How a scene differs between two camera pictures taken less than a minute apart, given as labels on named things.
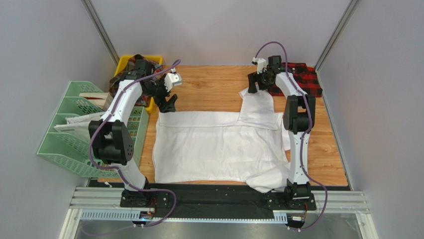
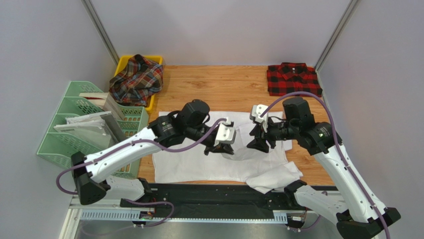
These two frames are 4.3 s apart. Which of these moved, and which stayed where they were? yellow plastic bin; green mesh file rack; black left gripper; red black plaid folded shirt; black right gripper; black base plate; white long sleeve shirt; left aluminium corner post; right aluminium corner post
Moved: black right gripper; black left gripper; white long sleeve shirt
Stayed: green mesh file rack; red black plaid folded shirt; yellow plastic bin; left aluminium corner post; right aluminium corner post; black base plate
